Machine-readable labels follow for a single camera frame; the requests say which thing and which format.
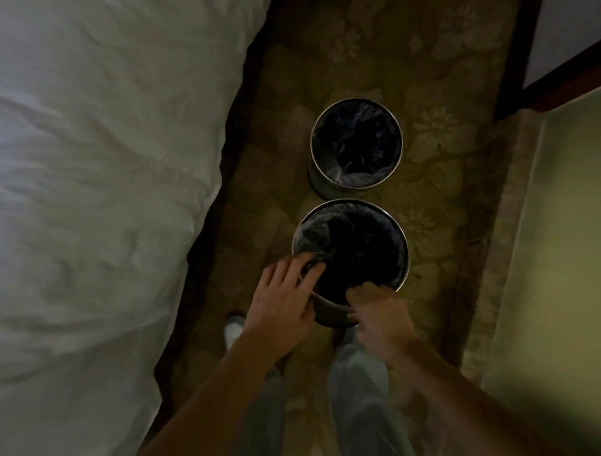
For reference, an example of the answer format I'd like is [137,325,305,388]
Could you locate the person's right hand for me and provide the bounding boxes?
[345,281,419,367]

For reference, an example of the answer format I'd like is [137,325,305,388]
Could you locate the person's left hand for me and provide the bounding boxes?
[242,252,327,363]

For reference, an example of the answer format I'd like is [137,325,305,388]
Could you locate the black metal trash bin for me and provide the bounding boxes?
[307,97,404,200]
[292,199,411,329]

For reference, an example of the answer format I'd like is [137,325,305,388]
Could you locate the clear plastic bin liner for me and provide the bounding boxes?
[312,101,403,187]
[295,204,408,301]

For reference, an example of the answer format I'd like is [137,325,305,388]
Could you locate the white duvet bed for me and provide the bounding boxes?
[0,0,272,456]

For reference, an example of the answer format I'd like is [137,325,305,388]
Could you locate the person's right forearm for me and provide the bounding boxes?
[389,340,564,456]

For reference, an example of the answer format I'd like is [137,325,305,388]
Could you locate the person's left forearm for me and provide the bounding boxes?
[140,331,282,456]

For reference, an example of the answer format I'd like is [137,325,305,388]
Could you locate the white shoe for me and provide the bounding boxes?
[223,313,247,351]

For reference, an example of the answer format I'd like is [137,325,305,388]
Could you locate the white trousers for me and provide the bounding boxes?
[234,328,416,456]

